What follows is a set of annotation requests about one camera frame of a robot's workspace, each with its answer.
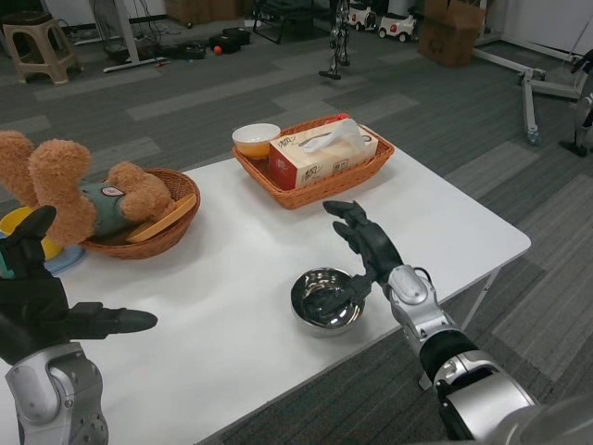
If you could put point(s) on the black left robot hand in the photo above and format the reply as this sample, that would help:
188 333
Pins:
32 306

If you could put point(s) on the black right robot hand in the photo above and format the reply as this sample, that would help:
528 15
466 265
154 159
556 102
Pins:
377 250

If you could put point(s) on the shiny metal bowl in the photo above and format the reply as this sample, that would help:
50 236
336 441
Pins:
315 322

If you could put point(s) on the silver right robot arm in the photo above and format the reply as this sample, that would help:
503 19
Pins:
486 385

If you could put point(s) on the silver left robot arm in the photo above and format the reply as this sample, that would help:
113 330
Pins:
41 394

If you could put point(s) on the white orange ceramic bowl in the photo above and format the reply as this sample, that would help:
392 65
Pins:
255 135

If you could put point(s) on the teal plastic plate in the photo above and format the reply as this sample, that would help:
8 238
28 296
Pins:
4 266

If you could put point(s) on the light blue plastic tray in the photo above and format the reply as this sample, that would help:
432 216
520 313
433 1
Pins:
69 259

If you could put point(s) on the rectangular wicker basket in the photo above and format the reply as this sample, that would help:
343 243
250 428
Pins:
319 194

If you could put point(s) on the yellow plastic cup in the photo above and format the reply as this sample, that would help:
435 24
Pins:
14 222

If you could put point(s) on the red beige tissue box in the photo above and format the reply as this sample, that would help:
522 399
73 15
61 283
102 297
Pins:
319 169

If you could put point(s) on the white table leg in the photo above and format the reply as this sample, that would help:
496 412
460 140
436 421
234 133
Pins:
482 303

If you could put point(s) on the brown plush teddy bear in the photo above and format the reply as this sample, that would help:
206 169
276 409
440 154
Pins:
65 185

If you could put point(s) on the round wicker basket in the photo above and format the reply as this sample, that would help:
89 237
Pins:
143 245

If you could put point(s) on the standing silver humanoid robot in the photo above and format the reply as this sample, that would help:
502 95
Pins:
337 44

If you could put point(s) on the open cardboard box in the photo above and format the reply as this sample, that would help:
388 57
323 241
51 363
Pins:
447 39

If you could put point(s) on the white toy car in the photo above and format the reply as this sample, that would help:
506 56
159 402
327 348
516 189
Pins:
362 16
397 29

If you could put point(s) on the black folding cot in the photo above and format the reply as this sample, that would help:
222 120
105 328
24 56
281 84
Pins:
287 21

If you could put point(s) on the black flat floor case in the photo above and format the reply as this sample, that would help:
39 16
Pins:
186 51

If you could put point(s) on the white standing desk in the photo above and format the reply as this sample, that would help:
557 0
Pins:
129 41

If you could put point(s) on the beige plastic stool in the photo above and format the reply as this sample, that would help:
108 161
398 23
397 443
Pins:
25 19

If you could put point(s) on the large closed cardboard box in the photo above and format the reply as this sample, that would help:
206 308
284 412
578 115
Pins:
227 4

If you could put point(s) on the stacked small cardboard boxes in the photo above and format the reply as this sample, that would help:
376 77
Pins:
185 5

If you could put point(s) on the white gantry frame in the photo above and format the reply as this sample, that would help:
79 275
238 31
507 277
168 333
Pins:
529 111

